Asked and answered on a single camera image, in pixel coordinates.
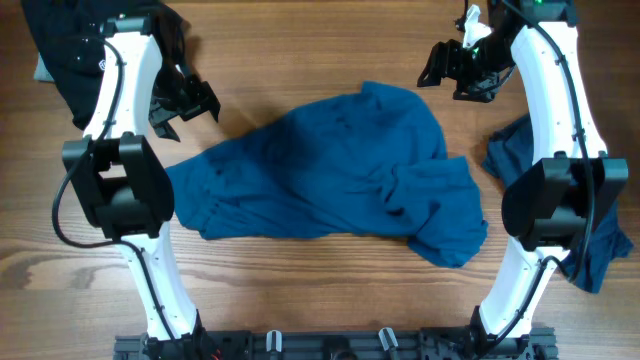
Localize dark navy crumpled garment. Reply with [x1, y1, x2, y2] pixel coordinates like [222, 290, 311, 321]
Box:
[482, 115, 634, 294]

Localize black folded polo shirt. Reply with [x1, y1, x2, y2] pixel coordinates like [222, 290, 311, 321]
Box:
[21, 0, 183, 130]

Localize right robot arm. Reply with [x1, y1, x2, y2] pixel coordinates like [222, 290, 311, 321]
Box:
[416, 1, 629, 359]

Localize left black camera cable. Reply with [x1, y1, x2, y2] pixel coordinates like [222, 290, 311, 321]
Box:
[50, 37, 179, 344]

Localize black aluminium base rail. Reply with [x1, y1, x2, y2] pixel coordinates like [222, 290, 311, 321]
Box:
[112, 327, 559, 360]

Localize grey folded cloth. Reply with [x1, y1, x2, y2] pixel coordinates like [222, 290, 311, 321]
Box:
[33, 55, 55, 83]

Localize blue polo shirt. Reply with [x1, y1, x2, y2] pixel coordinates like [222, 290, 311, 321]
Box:
[168, 82, 488, 268]

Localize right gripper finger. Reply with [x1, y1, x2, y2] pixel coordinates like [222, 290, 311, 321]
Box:
[417, 42, 448, 88]
[452, 83, 498, 103]

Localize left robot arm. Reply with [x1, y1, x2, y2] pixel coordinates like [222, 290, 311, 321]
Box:
[61, 5, 222, 359]

